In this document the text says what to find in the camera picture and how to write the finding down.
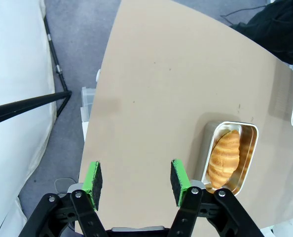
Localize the black tripod stand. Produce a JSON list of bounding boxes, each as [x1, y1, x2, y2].
[[0, 14, 73, 128]]

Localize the clear plastic storage bin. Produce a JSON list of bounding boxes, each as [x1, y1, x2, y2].
[[81, 86, 97, 122], [80, 106, 91, 144]]

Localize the steel rectangular container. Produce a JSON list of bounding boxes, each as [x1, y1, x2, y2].
[[200, 120, 259, 197]]

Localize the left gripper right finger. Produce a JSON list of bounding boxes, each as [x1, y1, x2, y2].
[[170, 159, 260, 237]]

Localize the person in black t-shirt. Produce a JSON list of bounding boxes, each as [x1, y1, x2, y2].
[[229, 0, 293, 66]]

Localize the white backdrop sheet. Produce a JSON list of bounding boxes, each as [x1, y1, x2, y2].
[[0, 0, 56, 237]]

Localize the golden croissant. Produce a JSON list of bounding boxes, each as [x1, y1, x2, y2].
[[207, 130, 241, 190]]

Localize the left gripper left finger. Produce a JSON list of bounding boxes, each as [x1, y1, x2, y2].
[[20, 160, 107, 237]]

